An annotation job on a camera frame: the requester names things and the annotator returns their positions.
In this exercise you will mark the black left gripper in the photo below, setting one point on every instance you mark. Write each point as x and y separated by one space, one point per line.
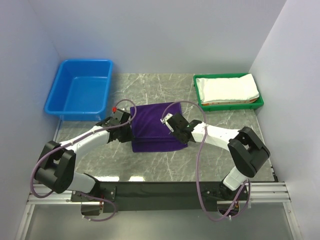
129 137

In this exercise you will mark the blue plastic bin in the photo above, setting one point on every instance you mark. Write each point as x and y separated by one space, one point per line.
80 90

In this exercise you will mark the orange Doraemon towel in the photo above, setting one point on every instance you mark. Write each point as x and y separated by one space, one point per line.
230 102

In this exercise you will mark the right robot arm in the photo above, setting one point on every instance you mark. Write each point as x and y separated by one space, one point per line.
247 150

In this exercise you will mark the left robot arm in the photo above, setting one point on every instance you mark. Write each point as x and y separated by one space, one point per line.
56 165

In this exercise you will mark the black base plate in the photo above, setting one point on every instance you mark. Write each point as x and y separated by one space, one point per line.
122 193

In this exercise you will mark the aluminium mounting rail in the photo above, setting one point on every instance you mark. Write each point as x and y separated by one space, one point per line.
258 192

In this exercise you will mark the purple towel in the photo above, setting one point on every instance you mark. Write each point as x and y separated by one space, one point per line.
150 135

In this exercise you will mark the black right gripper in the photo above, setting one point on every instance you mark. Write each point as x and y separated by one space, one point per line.
175 134

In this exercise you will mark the white towel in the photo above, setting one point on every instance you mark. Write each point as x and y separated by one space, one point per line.
227 88

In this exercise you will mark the green plastic tray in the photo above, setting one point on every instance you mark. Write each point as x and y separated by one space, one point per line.
209 108

